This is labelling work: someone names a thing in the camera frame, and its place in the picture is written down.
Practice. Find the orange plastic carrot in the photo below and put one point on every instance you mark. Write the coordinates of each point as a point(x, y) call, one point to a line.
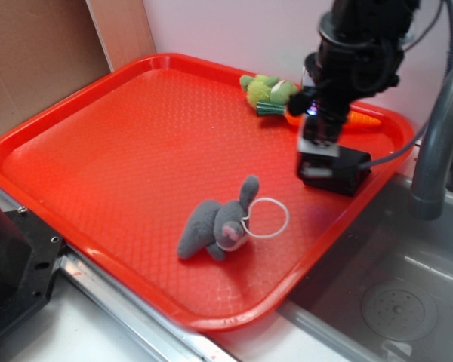
point(355, 120)

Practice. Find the metal rail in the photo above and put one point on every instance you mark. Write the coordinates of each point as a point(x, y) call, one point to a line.
point(92, 317)

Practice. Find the red plastic tray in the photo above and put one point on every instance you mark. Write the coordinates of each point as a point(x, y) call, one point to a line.
point(118, 168)

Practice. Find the grey faucet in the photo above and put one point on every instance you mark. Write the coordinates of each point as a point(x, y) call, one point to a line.
point(433, 174)

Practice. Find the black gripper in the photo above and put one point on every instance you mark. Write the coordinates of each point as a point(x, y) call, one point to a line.
point(323, 107)

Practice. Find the grey plastic sink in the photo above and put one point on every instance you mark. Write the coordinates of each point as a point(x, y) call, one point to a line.
point(384, 290)

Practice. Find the green plush toy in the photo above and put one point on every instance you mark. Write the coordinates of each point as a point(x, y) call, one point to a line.
point(262, 88)

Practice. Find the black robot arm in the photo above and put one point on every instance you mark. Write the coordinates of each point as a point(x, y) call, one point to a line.
point(358, 57)

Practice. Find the brown cardboard sheet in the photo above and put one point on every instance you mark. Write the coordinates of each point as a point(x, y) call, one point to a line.
point(48, 51)

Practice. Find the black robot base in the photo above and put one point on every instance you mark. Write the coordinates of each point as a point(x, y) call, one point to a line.
point(30, 252)

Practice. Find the black box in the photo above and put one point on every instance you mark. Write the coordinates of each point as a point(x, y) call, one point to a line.
point(348, 177)

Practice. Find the grey plush bunny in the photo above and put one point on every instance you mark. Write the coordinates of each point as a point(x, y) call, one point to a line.
point(224, 228)

